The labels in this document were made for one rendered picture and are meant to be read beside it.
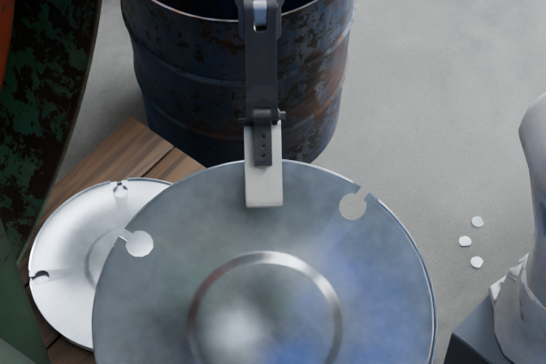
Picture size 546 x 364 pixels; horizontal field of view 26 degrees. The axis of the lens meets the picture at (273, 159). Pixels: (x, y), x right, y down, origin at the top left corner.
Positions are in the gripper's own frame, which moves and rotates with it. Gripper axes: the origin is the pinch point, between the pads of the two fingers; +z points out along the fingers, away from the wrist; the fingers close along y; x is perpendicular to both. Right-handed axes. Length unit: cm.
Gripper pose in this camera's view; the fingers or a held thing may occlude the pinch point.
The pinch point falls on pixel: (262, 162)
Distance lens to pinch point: 96.7
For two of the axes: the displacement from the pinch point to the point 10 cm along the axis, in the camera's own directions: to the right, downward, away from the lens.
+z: 0.2, 9.8, 1.7
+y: 0.2, 1.7, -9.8
